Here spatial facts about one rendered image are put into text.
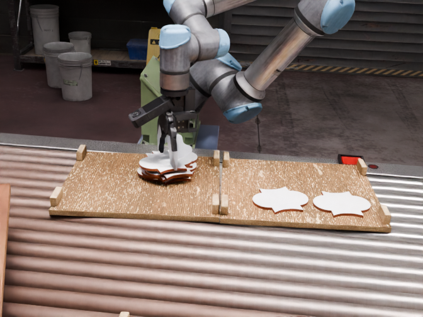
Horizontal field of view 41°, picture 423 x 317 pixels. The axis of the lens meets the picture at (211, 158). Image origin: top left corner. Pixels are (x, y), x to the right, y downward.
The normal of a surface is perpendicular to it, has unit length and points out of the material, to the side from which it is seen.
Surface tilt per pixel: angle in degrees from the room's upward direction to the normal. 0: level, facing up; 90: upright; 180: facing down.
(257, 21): 82
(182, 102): 90
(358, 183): 0
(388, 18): 86
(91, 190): 0
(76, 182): 0
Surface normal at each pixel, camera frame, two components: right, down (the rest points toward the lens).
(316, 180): 0.04, -0.91
